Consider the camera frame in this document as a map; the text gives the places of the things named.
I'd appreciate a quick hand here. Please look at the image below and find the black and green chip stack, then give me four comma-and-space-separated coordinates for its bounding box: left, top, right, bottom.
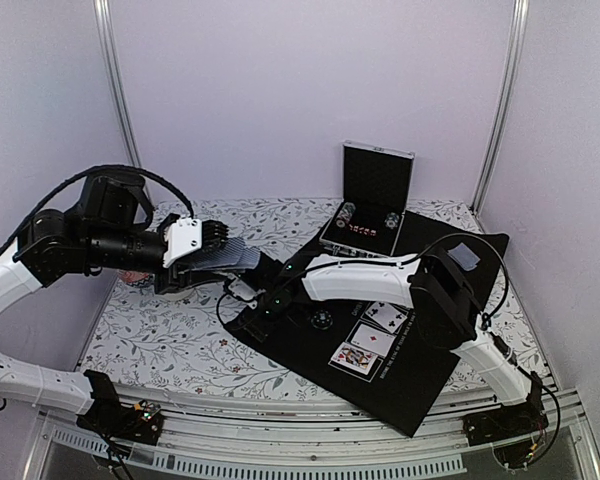
310, 310, 333, 330

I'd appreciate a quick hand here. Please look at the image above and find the blue playing card deck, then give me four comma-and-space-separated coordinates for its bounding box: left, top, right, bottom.
184, 237, 261, 271

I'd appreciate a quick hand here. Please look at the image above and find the face up queen card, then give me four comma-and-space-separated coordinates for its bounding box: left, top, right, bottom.
331, 342, 378, 375

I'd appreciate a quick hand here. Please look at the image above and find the face up club card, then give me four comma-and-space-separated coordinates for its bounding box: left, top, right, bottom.
364, 302, 407, 333

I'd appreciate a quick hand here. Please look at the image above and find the face up diamond card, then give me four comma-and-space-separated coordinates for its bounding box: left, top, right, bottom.
350, 323, 395, 357

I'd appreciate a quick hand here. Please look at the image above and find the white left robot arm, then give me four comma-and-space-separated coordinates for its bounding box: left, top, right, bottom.
0, 165, 199, 434

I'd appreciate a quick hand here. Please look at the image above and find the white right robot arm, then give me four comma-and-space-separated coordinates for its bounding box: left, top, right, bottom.
233, 245, 543, 436

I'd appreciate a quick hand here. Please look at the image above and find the red patterned small bowl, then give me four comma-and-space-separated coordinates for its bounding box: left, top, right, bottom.
117, 270, 153, 288

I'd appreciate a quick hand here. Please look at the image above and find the red dice row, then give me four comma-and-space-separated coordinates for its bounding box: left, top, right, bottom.
348, 224, 377, 237

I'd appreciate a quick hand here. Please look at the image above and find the cream cylindrical cup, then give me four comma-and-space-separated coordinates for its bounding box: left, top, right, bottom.
156, 288, 195, 302

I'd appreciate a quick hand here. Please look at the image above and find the green blue black chip row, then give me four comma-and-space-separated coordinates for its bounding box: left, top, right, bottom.
384, 212, 401, 230

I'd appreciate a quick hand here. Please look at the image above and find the aluminium poker chip case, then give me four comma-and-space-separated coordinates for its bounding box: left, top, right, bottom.
319, 140, 415, 257

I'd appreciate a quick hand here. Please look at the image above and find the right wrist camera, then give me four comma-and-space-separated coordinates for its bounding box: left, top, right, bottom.
223, 278, 258, 309

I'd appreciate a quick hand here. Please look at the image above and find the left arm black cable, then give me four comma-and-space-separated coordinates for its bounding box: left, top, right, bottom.
0, 163, 199, 271

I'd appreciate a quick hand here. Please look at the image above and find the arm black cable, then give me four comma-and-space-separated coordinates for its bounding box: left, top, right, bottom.
214, 232, 564, 451
0, 163, 199, 271

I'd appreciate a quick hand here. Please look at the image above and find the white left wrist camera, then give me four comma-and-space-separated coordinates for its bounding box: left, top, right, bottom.
163, 217, 202, 268

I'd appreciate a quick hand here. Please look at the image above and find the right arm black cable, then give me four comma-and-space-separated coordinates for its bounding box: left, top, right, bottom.
214, 232, 564, 451

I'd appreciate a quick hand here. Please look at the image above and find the left aluminium frame post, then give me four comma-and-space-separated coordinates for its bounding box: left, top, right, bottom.
93, 0, 142, 167

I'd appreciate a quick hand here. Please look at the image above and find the aluminium frame post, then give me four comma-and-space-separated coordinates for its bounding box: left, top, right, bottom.
471, 0, 530, 217
93, 0, 142, 167

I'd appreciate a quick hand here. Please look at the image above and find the front aluminium rail base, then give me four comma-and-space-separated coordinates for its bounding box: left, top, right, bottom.
23, 380, 600, 479

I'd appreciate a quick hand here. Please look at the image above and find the right aluminium frame post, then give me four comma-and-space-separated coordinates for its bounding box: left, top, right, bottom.
471, 0, 530, 217

